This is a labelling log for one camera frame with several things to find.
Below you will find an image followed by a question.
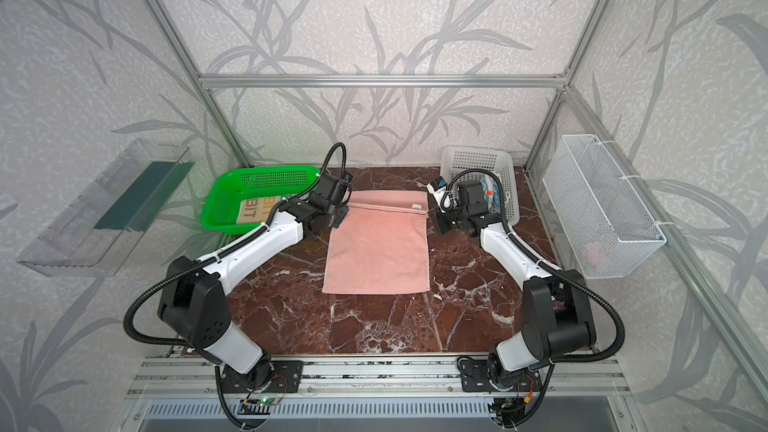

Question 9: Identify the pink towel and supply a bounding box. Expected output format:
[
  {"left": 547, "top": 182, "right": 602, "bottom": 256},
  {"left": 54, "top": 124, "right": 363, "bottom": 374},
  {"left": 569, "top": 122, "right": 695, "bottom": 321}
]
[{"left": 323, "top": 190, "right": 429, "bottom": 295}]

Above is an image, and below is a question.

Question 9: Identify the cream lettered towel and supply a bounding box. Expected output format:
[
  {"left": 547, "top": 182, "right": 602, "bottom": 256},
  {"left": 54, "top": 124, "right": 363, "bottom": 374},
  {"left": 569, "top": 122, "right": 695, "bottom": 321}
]
[{"left": 236, "top": 196, "right": 282, "bottom": 225}]

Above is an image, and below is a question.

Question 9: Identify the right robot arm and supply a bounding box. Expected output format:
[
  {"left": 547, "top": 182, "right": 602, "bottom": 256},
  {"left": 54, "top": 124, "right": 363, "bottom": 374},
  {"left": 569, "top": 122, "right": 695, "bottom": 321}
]
[{"left": 428, "top": 177, "right": 596, "bottom": 375}]

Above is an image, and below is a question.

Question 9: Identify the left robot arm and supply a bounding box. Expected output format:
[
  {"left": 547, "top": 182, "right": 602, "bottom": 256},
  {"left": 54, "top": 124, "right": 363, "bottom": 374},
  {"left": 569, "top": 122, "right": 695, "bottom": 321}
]
[{"left": 158, "top": 171, "right": 352, "bottom": 388}]

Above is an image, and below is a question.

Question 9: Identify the teal patterned towel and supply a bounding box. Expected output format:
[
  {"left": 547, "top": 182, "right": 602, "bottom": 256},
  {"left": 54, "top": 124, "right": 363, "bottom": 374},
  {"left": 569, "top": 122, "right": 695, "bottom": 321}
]
[{"left": 481, "top": 174, "right": 511, "bottom": 213}]

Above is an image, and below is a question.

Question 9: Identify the white plastic basket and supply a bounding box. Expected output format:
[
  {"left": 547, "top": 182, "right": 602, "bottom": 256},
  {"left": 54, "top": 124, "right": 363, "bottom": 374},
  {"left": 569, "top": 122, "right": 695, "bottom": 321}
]
[{"left": 440, "top": 146, "right": 520, "bottom": 227}]

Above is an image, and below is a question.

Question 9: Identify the green plastic basket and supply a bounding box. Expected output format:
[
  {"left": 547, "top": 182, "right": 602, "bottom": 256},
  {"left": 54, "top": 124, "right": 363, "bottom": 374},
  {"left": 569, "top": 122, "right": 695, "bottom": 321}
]
[{"left": 200, "top": 165, "right": 320, "bottom": 236}]

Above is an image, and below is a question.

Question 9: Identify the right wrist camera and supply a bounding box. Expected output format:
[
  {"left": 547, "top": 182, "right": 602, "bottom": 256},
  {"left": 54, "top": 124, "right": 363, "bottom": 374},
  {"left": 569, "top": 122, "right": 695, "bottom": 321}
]
[{"left": 427, "top": 176, "right": 455, "bottom": 213}]

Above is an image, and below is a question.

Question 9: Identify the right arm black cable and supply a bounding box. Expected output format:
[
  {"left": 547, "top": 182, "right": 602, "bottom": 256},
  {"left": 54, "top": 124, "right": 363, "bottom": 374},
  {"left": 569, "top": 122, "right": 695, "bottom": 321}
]
[{"left": 446, "top": 167, "right": 626, "bottom": 364}]

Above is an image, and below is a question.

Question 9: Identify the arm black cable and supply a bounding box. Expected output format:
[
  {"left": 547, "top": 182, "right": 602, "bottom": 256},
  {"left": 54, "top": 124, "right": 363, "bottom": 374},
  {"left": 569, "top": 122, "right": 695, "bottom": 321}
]
[
  {"left": 446, "top": 167, "right": 626, "bottom": 364},
  {"left": 122, "top": 142, "right": 349, "bottom": 348}
]

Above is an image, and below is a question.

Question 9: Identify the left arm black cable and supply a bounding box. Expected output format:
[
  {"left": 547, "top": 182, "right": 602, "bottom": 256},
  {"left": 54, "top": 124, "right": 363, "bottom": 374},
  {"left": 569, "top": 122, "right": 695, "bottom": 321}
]
[{"left": 122, "top": 142, "right": 349, "bottom": 348}]

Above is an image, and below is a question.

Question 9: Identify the pink object in wire basket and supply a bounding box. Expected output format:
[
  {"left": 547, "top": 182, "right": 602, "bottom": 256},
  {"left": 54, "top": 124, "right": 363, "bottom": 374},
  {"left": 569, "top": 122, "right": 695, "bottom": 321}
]
[{"left": 582, "top": 242, "right": 609, "bottom": 269}]

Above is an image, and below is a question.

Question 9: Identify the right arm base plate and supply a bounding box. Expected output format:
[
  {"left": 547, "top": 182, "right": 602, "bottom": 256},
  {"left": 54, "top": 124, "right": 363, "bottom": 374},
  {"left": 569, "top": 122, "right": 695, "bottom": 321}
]
[{"left": 456, "top": 355, "right": 542, "bottom": 395}]

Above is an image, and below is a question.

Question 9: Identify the white wire mesh basket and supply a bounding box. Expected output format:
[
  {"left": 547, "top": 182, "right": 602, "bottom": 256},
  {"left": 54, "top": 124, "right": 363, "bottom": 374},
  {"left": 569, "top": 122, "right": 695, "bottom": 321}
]
[{"left": 542, "top": 134, "right": 666, "bottom": 279}]

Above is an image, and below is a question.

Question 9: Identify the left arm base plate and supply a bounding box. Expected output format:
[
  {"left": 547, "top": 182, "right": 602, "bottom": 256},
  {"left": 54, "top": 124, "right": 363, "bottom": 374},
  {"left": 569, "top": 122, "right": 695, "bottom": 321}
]
[{"left": 219, "top": 360, "right": 304, "bottom": 394}]

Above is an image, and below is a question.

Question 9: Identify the aluminium front rail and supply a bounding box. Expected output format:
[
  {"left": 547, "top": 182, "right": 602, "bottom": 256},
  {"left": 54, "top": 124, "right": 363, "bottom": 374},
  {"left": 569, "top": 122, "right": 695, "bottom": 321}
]
[{"left": 125, "top": 353, "right": 631, "bottom": 399}]

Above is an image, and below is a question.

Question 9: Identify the clear acrylic wall shelf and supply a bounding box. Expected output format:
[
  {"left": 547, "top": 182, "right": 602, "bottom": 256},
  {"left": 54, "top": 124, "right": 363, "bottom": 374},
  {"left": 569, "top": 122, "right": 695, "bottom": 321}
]
[{"left": 17, "top": 139, "right": 194, "bottom": 278}]

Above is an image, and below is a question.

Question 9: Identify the aluminium cage frame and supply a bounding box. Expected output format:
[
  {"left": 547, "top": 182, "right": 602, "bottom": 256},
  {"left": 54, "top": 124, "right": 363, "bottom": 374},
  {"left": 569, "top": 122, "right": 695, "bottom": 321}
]
[{"left": 142, "top": 0, "right": 767, "bottom": 400}]

